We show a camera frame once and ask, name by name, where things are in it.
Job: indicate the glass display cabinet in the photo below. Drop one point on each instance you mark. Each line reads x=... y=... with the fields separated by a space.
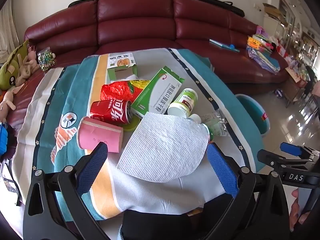
x=295 y=17

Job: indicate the dark red leather sofa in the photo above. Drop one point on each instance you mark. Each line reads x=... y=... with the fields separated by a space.
x=140 y=20

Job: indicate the teal trash bin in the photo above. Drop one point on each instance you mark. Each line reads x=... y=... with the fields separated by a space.
x=252 y=112

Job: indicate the blue plastic crate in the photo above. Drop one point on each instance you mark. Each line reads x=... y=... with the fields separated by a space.
x=3 y=138

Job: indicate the dark cloth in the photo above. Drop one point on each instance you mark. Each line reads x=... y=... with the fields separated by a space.
x=160 y=225

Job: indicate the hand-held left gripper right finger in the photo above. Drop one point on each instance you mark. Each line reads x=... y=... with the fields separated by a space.
x=222 y=170

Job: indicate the green white medicine box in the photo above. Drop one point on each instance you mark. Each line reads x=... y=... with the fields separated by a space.
x=156 y=92

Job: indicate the red soda can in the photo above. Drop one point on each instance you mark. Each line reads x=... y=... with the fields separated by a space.
x=110 y=111

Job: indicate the red foil snack bag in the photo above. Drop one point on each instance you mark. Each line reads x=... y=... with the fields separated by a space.
x=117 y=91

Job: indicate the white paper towel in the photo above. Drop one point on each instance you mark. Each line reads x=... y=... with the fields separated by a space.
x=162 y=147

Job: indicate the pile of colourful toys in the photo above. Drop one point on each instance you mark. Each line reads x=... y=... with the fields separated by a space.
x=261 y=51

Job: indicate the person's right hand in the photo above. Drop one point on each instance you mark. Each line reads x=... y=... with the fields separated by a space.
x=298 y=212

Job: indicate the green plush toy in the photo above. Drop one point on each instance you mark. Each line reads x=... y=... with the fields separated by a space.
x=10 y=67

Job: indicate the white green pastry box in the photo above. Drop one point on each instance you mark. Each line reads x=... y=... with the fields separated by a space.
x=121 y=63

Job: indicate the pink paper cup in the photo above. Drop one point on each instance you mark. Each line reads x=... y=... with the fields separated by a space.
x=100 y=135

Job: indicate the pink plush bunny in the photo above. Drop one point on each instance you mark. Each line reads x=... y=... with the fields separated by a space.
x=6 y=105

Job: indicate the white green pill bottle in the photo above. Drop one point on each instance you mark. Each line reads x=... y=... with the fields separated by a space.
x=182 y=103

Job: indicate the clear jar of colourful candies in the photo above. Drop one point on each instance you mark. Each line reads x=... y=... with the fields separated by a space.
x=46 y=60

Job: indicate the lime green plastic lid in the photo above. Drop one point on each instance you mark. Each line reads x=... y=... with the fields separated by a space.
x=133 y=127

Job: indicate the black bag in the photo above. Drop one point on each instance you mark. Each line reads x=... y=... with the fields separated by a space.
x=220 y=5

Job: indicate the blue white ball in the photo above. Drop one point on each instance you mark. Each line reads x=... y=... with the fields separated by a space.
x=279 y=93

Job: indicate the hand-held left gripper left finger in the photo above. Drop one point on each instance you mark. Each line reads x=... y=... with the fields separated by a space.
x=92 y=170

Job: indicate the cardboard box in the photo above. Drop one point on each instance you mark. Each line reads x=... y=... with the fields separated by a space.
x=273 y=12

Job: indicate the small clear white-capped bottle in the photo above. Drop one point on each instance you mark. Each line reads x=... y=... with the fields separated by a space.
x=195 y=118

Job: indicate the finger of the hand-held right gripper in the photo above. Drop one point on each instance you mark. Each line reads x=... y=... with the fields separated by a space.
x=275 y=161
x=290 y=149

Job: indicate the beige plush toy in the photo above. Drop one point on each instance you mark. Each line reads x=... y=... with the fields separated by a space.
x=27 y=63

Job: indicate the clear plastic bag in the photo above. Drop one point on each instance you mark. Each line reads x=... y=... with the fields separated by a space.
x=218 y=123

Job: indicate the wooden side table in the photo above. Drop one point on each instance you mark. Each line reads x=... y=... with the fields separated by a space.
x=295 y=80

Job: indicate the blue book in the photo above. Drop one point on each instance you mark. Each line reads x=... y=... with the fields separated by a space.
x=222 y=44

